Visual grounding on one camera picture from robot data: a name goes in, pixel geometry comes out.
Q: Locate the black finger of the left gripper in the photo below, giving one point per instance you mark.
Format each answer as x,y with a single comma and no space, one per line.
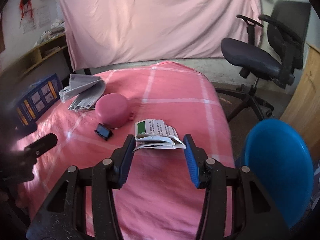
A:
41,146

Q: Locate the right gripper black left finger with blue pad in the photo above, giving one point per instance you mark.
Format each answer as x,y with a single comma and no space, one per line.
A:
63,213

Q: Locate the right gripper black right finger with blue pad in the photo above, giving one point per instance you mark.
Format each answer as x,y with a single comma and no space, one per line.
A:
236,205

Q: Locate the blue cardboard box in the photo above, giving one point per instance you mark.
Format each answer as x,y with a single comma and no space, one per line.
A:
36,100

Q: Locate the small black device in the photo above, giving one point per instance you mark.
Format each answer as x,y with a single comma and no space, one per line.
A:
103,132

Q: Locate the folded grey newspaper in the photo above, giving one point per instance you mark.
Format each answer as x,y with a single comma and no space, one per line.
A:
86,89

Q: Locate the wooden shelf desk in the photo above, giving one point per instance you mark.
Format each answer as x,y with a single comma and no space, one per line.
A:
36,58

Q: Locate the pink round bowl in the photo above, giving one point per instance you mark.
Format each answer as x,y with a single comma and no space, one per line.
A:
113,110

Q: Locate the wooden cabinet panel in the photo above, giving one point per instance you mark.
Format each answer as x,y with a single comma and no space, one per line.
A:
303,111

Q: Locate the pink checked table cloth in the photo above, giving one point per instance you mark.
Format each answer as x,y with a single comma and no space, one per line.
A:
158,104

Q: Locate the black office chair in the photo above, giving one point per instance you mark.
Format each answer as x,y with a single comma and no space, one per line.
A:
286,33

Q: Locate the red wall ornament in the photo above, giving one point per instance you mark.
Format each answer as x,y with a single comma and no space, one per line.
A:
26,8

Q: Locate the pink hanging wall sheet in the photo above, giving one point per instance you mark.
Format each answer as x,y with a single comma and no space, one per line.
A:
105,32

